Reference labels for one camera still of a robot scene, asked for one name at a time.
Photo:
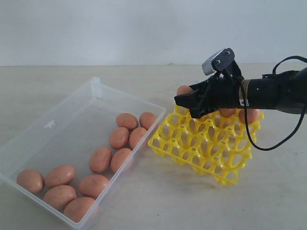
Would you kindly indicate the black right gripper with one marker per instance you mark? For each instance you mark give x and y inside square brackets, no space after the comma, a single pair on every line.
[219,91]

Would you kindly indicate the brown egg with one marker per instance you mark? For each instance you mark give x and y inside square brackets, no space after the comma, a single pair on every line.
[61,175]
[59,196]
[147,119]
[119,137]
[136,135]
[184,89]
[119,158]
[31,180]
[100,160]
[127,120]
[226,112]
[252,115]
[93,185]

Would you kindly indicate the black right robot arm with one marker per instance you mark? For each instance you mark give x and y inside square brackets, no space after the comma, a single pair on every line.
[285,92]

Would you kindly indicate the yellow plastic egg tray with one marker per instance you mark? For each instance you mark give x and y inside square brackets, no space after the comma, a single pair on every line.
[214,144]

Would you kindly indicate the clear plastic storage box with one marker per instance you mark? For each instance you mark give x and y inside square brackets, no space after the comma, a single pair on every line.
[68,134]

